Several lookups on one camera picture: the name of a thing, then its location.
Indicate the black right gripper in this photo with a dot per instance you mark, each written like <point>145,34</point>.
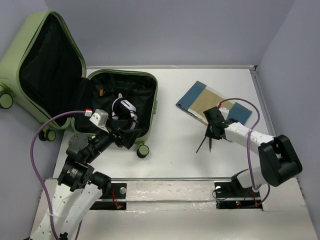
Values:
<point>210,134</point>

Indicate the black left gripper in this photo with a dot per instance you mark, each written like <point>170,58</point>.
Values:
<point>128,136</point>

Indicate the dark red chopstick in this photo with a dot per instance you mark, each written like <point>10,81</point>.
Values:
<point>210,144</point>

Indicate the black chopstick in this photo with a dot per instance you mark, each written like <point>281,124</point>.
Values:
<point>201,144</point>

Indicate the black white headphones with cable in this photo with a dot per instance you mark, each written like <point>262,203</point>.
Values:
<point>122,108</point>

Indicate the blue tan cloth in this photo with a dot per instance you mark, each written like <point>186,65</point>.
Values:
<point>201,97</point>

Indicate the green hard-shell suitcase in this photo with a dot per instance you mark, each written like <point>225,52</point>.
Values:
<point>44,72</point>

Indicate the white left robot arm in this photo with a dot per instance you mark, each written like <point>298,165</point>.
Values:
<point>79,186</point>

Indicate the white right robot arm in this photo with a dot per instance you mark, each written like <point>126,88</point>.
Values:
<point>272,160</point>

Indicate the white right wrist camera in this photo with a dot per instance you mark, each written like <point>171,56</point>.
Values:
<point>224,111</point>

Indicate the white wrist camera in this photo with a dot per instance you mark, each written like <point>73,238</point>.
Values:
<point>224,111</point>
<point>99,118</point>

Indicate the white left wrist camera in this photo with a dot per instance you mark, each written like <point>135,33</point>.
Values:
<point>99,118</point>

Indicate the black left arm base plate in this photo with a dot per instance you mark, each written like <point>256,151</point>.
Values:
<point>114,199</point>

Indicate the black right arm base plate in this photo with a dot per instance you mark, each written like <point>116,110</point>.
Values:
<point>228,199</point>

